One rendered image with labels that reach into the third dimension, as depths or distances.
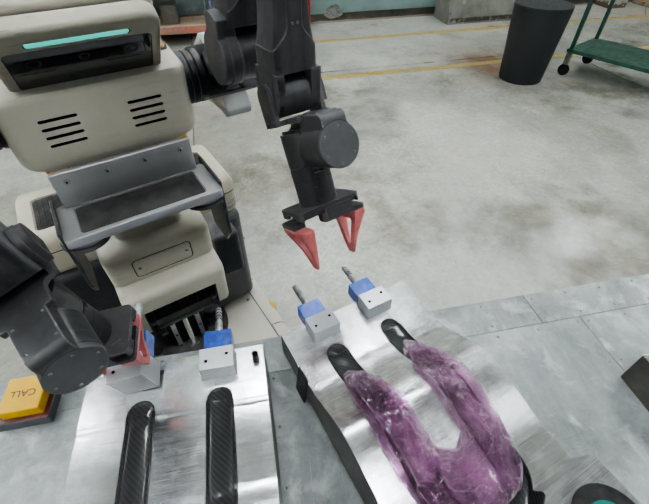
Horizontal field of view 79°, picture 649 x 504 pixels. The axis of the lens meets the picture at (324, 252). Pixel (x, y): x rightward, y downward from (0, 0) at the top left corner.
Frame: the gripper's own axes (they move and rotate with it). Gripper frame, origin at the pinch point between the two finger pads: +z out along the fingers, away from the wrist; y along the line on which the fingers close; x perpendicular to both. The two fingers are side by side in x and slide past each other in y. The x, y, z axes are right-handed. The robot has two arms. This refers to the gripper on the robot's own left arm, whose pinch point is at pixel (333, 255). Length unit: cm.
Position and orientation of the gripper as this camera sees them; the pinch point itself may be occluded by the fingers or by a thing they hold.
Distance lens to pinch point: 61.8
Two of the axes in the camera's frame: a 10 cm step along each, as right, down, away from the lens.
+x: -5.0, -2.0, 8.4
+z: 2.6, 9.0, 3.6
